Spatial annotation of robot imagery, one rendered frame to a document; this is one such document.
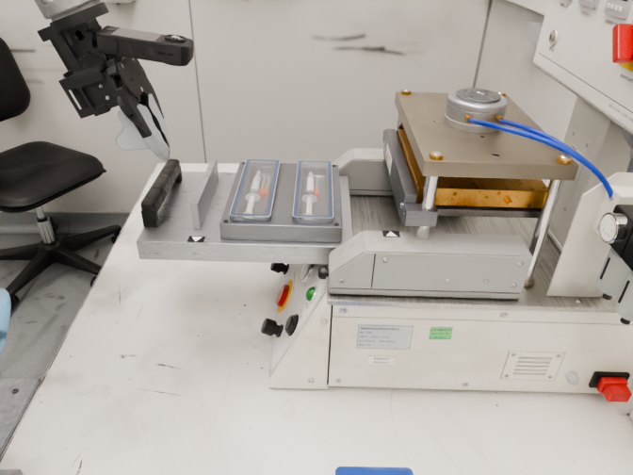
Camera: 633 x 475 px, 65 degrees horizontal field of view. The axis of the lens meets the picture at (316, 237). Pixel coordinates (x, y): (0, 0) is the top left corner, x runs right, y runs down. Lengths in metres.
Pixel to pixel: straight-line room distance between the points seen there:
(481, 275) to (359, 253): 0.16
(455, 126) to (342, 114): 1.61
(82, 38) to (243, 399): 0.53
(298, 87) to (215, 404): 1.68
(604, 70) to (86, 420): 0.81
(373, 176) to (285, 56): 1.39
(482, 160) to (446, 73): 1.72
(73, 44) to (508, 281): 0.63
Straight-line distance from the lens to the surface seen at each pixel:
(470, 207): 0.68
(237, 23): 2.19
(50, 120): 2.52
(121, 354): 0.87
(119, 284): 1.01
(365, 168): 0.86
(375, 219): 0.82
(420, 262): 0.63
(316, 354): 0.72
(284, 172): 0.81
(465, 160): 0.61
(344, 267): 0.62
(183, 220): 0.74
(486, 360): 0.76
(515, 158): 0.64
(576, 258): 0.70
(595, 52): 0.74
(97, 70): 0.71
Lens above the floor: 1.34
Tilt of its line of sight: 33 degrees down
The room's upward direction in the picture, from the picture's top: 2 degrees clockwise
